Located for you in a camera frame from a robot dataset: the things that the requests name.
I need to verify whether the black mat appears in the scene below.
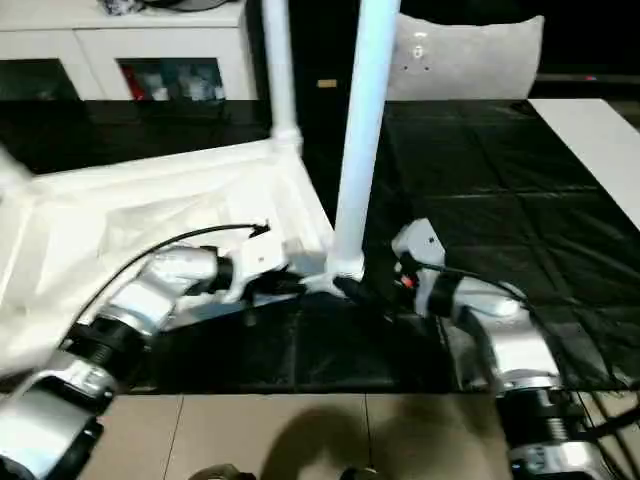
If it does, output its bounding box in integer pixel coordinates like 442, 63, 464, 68
0, 97, 640, 396

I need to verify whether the white cabinet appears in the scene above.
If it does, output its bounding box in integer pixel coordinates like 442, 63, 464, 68
0, 0, 259, 104

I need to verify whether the dark grey bag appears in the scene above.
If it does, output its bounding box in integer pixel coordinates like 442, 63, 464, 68
97, 0, 246, 14

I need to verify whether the black bar red light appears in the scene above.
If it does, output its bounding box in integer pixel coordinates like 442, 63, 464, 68
537, 73, 640, 85

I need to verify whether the grey cushion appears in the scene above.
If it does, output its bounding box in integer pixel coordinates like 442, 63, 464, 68
387, 13, 546, 101

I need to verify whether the white plastic table leg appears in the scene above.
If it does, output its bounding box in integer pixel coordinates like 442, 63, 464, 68
261, 0, 305, 156
0, 142, 34, 199
327, 0, 402, 284

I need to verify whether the dark blue cabinet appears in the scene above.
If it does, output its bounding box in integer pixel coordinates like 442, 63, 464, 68
247, 0, 401, 146

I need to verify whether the white plastic table top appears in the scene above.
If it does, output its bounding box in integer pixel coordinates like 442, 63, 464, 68
0, 137, 366, 381

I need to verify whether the white board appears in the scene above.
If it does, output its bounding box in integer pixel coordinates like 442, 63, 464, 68
528, 98, 640, 226

